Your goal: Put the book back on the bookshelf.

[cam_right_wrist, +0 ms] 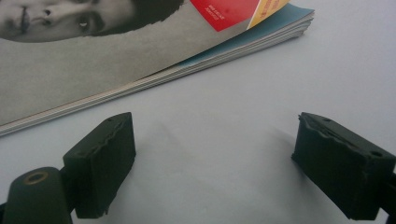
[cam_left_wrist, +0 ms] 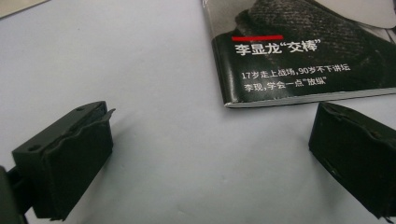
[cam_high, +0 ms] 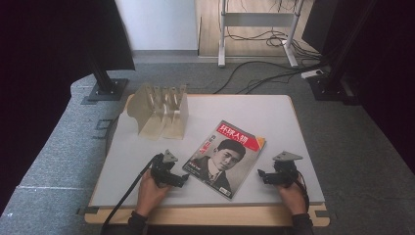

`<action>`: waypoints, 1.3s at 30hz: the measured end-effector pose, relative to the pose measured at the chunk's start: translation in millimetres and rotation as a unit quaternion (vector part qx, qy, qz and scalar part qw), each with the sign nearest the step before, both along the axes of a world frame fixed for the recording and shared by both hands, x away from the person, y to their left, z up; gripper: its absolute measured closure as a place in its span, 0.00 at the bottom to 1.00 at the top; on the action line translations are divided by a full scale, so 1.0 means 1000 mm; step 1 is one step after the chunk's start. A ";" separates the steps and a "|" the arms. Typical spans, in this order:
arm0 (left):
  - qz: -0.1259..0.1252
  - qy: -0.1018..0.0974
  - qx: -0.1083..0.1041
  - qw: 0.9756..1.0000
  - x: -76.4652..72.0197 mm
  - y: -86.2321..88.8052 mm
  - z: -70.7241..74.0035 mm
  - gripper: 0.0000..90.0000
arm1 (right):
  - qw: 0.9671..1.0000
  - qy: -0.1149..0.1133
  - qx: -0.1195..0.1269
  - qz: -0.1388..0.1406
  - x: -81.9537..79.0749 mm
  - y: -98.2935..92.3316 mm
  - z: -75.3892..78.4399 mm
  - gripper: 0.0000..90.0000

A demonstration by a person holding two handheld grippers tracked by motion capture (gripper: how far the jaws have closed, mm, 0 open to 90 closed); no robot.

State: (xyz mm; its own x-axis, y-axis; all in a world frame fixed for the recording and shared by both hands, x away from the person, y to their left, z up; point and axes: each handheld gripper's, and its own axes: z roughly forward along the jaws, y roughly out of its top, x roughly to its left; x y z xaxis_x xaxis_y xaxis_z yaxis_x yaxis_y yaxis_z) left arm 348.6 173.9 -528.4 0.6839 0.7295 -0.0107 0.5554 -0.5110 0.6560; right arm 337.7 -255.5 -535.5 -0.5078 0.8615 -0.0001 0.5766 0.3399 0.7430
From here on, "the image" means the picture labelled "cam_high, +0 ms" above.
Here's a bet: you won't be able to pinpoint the black floor cables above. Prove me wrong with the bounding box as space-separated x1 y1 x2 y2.
212 0 331 96

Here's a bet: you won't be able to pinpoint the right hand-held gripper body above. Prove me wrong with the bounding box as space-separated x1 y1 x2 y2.
267 150 304 189

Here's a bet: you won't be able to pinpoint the magazine with portrait cover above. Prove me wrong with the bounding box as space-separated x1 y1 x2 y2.
181 119 267 201

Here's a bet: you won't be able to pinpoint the white metal desk frame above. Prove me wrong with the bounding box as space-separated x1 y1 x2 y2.
217 0 305 69

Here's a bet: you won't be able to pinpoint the thick black gripper cable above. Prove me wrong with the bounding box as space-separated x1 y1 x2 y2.
100 155 160 235

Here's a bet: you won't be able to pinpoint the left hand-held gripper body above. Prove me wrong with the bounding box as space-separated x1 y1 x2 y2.
150 149 184 189

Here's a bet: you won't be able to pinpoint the person's left hand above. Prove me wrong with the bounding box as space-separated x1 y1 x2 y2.
135 168 172 218

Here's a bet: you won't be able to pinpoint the wooden file rack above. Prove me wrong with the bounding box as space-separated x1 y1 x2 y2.
126 83 190 142

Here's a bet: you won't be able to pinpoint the black curtain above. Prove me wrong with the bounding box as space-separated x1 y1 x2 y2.
0 0 136 216
301 0 415 174

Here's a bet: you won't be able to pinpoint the white power strip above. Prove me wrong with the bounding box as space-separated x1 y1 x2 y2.
300 69 325 80

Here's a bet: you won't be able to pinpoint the black stand with base plate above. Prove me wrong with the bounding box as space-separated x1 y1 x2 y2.
306 0 380 103
86 48 130 102

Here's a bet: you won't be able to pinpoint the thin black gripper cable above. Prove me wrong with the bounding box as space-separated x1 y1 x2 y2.
296 169 310 212

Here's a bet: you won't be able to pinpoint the person's right hand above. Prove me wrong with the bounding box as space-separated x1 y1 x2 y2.
277 180 308 216

